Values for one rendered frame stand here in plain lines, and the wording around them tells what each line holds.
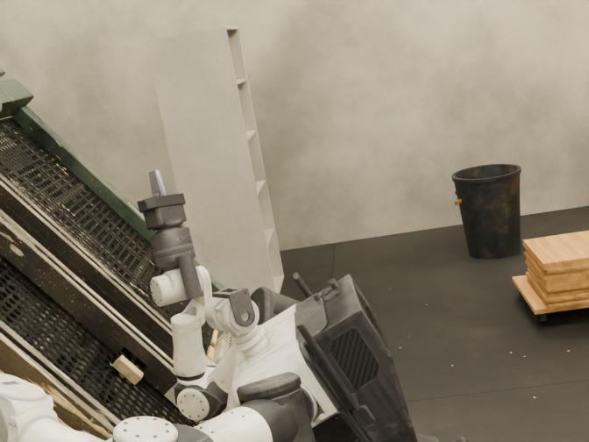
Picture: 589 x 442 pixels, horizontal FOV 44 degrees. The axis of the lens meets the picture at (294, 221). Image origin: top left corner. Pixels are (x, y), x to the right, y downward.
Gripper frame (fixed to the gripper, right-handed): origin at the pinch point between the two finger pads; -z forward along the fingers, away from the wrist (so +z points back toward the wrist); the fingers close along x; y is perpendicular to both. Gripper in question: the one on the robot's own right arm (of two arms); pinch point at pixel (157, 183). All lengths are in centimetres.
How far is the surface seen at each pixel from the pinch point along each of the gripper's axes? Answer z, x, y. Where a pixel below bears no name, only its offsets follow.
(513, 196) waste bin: 27, -431, 63
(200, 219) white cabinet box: -14, -290, 247
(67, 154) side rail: -34, -69, 109
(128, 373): 43, -14, 40
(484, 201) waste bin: 24, -416, 80
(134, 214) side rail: -6, -85, 99
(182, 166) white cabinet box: -54, -280, 243
